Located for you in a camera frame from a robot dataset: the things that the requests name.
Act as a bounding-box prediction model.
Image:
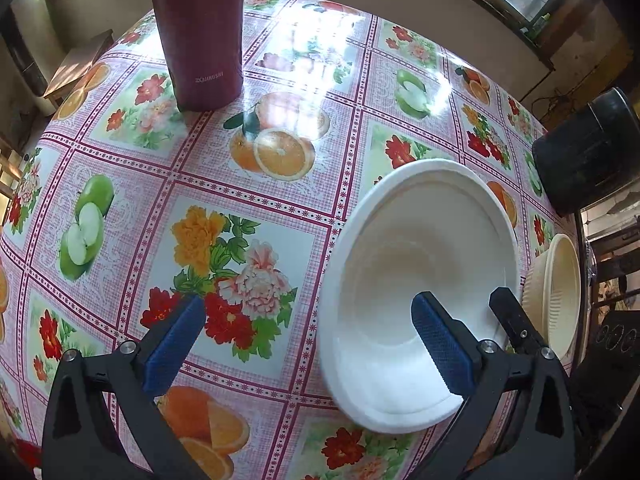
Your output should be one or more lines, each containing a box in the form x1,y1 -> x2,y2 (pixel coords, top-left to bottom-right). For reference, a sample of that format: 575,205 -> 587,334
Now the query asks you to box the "small wooden stool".
43,29 -> 114,110

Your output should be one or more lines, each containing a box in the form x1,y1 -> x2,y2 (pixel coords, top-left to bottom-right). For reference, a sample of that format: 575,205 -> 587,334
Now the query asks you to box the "cream ribbed bowl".
522,234 -> 582,359

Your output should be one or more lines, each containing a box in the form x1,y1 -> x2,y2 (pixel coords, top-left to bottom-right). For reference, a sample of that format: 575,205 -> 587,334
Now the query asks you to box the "white paper bowl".
316,157 -> 522,435

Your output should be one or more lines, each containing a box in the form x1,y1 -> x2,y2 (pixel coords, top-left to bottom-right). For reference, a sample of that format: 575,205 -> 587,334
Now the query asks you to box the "white tower air conditioner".
1,0 -> 65,117

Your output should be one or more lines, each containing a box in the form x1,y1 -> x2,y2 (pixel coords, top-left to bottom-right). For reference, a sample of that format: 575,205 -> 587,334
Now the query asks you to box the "magenta thermos bottle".
152,0 -> 244,112

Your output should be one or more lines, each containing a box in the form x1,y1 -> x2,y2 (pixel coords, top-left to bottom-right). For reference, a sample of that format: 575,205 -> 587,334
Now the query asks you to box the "floral fruit tablecloth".
1,0 -> 576,479

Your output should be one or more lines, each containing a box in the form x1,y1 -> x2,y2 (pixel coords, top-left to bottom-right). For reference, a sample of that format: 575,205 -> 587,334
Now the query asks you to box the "black cylindrical container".
532,87 -> 640,217

